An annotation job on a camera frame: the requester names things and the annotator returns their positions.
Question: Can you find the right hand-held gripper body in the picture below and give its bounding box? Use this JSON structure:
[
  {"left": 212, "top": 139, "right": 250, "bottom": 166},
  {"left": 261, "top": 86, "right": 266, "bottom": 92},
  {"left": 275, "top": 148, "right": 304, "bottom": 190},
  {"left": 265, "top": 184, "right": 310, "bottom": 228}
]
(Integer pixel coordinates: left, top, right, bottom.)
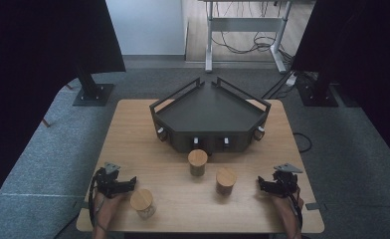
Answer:
[{"left": 273, "top": 162, "right": 303, "bottom": 199}]

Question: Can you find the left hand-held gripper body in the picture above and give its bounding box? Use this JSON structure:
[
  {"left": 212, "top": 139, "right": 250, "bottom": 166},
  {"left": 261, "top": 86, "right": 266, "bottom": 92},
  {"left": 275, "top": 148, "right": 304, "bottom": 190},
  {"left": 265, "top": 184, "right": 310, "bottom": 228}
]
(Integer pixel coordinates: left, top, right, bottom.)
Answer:
[{"left": 95, "top": 161, "right": 124, "bottom": 199}]

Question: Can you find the glass jar of white beans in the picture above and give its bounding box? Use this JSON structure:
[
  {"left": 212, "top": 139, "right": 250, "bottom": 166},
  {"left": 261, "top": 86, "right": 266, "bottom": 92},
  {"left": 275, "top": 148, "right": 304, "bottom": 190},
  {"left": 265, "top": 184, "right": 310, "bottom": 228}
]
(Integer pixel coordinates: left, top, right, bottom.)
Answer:
[{"left": 129, "top": 188, "right": 157, "bottom": 220}]

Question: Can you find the glass jar of reddish beans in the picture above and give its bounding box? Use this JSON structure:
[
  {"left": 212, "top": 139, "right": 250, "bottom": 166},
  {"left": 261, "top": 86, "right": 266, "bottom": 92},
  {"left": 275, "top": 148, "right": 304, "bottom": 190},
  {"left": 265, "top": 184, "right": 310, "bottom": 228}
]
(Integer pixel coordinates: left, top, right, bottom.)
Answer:
[{"left": 215, "top": 167, "right": 238, "bottom": 197}]

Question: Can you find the glass jar of green beans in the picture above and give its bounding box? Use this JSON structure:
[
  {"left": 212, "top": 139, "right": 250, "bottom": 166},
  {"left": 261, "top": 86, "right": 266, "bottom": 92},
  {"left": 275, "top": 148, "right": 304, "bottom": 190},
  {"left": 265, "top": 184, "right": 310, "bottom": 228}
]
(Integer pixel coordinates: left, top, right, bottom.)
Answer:
[{"left": 187, "top": 148, "right": 209, "bottom": 177}]

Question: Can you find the black corner shelf rack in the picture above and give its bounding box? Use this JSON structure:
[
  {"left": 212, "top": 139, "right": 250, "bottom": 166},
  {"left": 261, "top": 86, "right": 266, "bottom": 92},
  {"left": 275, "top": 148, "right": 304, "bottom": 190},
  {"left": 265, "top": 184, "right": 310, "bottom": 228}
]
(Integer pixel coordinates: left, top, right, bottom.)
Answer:
[{"left": 148, "top": 77, "right": 273, "bottom": 154}]

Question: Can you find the person's right hand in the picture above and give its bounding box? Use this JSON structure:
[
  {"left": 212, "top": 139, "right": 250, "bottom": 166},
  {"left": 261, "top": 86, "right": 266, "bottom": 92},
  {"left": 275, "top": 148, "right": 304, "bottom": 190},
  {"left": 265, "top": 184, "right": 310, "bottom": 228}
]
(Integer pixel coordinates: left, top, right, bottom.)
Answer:
[{"left": 271, "top": 195, "right": 304, "bottom": 217}]

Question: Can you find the person's left hand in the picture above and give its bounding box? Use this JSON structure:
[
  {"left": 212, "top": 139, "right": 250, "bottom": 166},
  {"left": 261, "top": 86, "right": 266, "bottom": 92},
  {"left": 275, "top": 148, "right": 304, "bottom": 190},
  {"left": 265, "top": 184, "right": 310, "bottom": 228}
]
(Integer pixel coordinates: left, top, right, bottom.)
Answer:
[{"left": 94, "top": 193, "right": 131, "bottom": 217}]

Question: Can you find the black metal stand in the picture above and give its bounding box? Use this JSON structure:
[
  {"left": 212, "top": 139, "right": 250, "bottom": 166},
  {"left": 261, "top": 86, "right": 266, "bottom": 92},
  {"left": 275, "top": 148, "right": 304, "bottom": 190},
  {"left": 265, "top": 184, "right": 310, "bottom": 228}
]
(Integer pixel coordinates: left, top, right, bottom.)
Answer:
[
  {"left": 296, "top": 71, "right": 340, "bottom": 109},
  {"left": 72, "top": 64, "right": 115, "bottom": 108}
]

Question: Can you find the white power strip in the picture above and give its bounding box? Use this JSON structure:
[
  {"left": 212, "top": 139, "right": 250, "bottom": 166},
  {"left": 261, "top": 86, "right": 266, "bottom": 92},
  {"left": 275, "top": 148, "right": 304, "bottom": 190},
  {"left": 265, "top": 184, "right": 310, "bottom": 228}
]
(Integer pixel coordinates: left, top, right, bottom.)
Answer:
[{"left": 285, "top": 73, "right": 298, "bottom": 88}]

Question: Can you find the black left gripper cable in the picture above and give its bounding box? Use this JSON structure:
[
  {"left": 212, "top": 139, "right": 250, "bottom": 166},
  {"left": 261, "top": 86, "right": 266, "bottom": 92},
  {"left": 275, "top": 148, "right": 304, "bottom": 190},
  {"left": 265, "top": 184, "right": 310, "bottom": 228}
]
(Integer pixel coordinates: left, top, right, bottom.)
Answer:
[{"left": 88, "top": 168, "right": 104, "bottom": 232}]

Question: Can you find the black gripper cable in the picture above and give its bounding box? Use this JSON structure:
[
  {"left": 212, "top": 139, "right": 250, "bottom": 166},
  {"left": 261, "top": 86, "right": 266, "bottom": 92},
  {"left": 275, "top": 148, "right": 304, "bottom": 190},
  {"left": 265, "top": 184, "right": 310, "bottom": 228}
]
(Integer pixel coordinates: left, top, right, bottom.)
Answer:
[
  {"left": 290, "top": 187, "right": 304, "bottom": 235},
  {"left": 88, "top": 168, "right": 104, "bottom": 232}
]

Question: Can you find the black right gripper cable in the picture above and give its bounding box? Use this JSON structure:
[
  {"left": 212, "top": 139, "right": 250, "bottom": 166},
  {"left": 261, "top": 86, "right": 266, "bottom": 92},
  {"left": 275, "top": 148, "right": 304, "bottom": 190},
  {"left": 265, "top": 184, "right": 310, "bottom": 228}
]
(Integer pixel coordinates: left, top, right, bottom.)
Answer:
[{"left": 290, "top": 187, "right": 304, "bottom": 235}]

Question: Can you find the black floor cable loop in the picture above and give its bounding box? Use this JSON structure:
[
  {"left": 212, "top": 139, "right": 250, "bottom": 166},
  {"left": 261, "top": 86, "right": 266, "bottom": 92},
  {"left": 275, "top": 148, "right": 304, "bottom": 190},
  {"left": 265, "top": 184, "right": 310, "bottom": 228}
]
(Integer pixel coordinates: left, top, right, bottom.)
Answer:
[{"left": 292, "top": 131, "right": 313, "bottom": 154}]

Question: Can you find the tangle of black desk cables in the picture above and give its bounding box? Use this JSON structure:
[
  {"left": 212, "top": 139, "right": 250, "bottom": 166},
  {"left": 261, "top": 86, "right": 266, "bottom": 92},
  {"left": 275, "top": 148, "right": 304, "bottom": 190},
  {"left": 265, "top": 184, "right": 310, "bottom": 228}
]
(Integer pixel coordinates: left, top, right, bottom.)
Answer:
[{"left": 212, "top": 0, "right": 295, "bottom": 66}]

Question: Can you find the white desk frame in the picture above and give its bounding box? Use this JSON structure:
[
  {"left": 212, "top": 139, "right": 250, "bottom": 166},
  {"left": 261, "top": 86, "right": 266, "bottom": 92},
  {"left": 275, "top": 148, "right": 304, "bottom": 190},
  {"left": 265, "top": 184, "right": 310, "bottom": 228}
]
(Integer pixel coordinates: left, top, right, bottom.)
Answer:
[{"left": 199, "top": 0, "right": 293, "bottom": 75}]

